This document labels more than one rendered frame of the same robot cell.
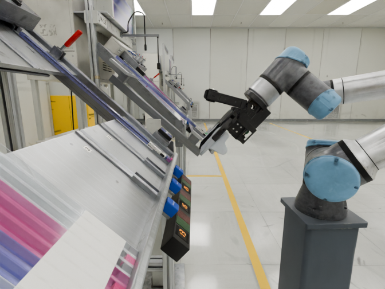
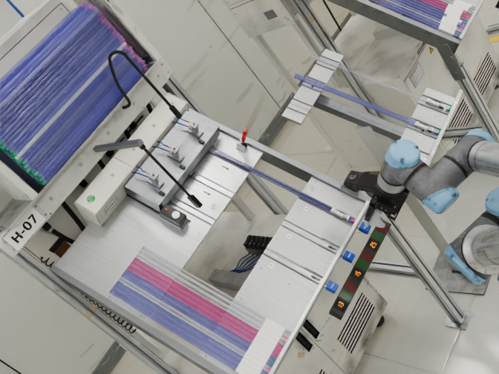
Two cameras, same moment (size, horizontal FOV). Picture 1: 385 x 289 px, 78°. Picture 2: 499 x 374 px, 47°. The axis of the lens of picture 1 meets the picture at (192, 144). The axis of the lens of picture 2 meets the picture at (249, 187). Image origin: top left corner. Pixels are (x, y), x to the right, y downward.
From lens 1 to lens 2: 1.42 m
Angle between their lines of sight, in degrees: 59
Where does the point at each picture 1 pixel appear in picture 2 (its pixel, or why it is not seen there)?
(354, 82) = (482, 163)
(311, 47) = not seen: outside the picture
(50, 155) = (251, 286)
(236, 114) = (376, 200)
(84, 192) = (268, 303)
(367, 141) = (474, 245)
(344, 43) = not seen: outside the picture
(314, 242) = not seen: outside the picture
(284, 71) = (390, 174)
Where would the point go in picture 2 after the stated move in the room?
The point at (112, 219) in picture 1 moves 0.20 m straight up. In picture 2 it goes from (282, 315) to (240, 273)
